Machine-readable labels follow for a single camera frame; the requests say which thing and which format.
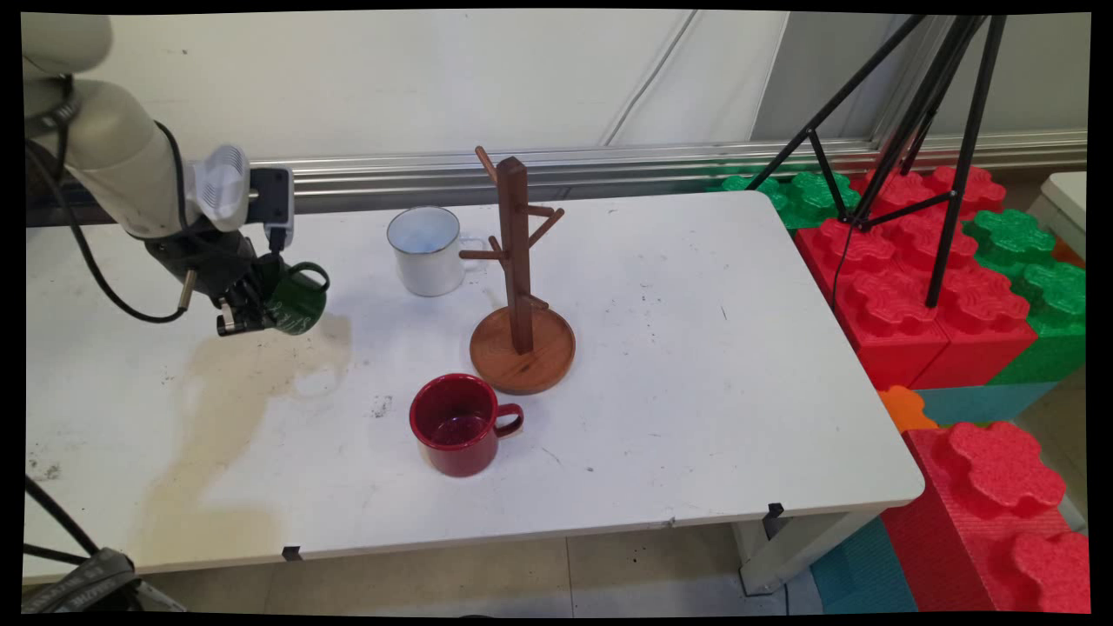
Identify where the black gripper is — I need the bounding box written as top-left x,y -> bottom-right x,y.
143,228 -> 277,337

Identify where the green enamel mug white print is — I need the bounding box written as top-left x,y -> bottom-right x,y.
261,261 -> 331,336

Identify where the red enamel mug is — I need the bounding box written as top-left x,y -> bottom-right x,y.
409,373 -> 525,478

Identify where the brown wooden mug tree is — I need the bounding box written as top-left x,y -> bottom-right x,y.
458,145 -> 576,396

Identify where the green foam block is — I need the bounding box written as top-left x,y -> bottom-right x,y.
961,209 -> 1088,388
709,170 -> 862,231

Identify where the red foam block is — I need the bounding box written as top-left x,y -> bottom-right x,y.
796,213 -> 1040,392
852,165 -> 1007,220
883,422 -> 1090,614

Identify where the orange foam piece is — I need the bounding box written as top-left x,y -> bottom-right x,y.
878,385 -> 940,434

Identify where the teal foam mat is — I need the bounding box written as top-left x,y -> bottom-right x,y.
809,517 -> 918,614

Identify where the black tripod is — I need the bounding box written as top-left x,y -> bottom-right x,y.
745,15 -> 1008,310

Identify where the teal foam block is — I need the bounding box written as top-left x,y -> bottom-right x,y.
913,383 -> 1057,427

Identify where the white side table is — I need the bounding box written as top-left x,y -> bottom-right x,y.
1026,171 -> 1088,262

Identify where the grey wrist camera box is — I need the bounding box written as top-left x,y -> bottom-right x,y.
248,167 -> 297,253

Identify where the black cable with metal plug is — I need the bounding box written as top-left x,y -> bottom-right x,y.
24,139 -> 197,324

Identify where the black camera cable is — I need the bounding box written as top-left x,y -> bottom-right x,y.
155,120 -> 288,257

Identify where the black printed strap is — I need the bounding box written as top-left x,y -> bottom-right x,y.
24,83 -> 83,140
22,548 -> 147,614

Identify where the thick black cable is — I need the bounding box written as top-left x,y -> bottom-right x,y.
24,475 -> 102,559

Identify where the aluminium wall rail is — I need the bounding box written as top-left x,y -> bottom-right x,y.
24,130 -> 1088,229

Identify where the thin black hanging cable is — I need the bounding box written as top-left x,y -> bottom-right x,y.
830,222 -> 850,314

